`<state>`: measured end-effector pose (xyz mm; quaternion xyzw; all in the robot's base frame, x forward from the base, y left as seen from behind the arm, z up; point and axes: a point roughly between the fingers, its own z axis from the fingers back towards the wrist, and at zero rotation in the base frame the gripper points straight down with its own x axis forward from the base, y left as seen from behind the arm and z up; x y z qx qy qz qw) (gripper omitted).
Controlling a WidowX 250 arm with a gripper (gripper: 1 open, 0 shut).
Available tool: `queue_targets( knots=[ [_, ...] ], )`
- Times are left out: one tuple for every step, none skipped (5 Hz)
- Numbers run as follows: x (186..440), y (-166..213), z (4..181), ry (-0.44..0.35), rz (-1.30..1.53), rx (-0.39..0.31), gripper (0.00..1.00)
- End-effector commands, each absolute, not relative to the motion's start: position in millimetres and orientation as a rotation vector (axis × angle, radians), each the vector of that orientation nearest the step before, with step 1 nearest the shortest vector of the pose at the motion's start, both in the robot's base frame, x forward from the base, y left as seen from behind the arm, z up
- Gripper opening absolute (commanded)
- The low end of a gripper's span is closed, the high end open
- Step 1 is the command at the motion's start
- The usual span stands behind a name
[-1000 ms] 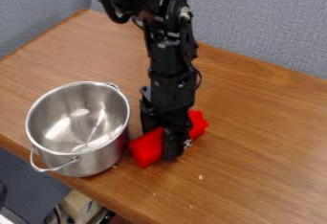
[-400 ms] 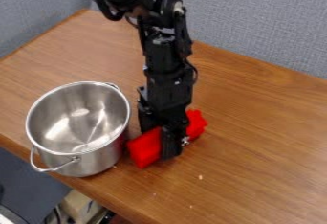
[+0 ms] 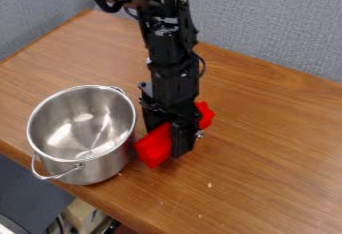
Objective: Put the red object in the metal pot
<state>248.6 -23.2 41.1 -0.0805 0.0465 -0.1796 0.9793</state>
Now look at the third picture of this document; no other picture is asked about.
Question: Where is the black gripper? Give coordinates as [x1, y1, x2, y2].
[139, 62, 203, 158]

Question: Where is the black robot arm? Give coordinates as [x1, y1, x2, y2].
[93, 0, 205, 158]

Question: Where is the stainless steel pot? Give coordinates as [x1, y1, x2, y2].
[26, 85, 136, 185]

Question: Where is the beige box under table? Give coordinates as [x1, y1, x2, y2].
[62, 198, 108, 234]

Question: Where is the red block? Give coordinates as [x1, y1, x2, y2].
[135, 101, 215, 168]

